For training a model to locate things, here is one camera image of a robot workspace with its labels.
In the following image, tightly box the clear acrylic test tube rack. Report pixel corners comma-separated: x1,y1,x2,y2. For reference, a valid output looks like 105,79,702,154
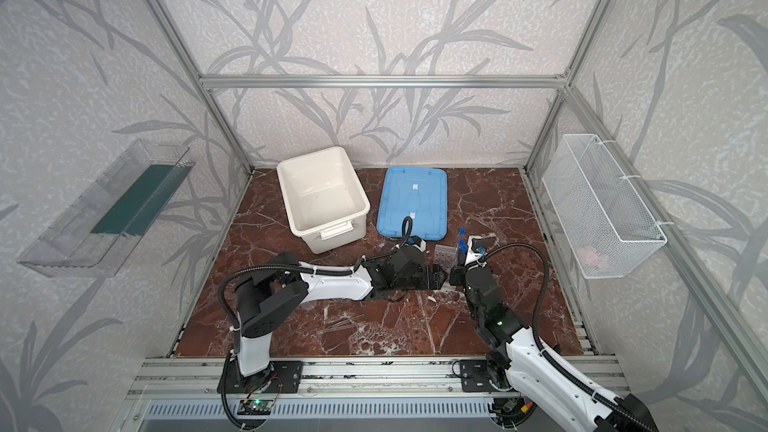
433,244,457,292

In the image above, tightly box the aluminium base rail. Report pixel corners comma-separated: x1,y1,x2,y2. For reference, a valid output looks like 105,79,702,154
128,356,462,398

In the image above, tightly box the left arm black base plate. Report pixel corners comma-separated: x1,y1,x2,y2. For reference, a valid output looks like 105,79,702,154
217,359,304,395

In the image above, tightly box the blue plastic bin lid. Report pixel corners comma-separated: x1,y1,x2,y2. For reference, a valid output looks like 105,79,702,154
376,166,448,242

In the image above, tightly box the pink item in basket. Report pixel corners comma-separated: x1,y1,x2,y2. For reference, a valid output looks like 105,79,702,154
577,246,607,269

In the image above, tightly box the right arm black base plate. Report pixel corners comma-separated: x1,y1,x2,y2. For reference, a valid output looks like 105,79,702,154
454,359,512,393

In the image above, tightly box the white plastic storage bin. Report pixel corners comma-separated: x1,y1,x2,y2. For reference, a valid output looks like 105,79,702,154
277,146,370,255

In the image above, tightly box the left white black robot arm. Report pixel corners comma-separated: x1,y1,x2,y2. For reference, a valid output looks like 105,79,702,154
217,243,447,378

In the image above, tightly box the green circuit board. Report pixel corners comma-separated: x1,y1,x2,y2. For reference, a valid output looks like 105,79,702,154
237,399,276,416

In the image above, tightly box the white wire mesh basket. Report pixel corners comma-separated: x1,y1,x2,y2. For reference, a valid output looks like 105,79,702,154
542,134,667,280

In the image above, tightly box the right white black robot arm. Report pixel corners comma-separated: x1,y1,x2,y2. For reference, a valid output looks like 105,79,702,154
463,265,657,431

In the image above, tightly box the clear acrylic wall shelf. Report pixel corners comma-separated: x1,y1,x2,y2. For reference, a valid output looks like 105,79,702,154
18,139,195,278

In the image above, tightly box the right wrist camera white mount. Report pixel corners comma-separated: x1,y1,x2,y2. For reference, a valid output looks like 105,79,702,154
465,234,498,266

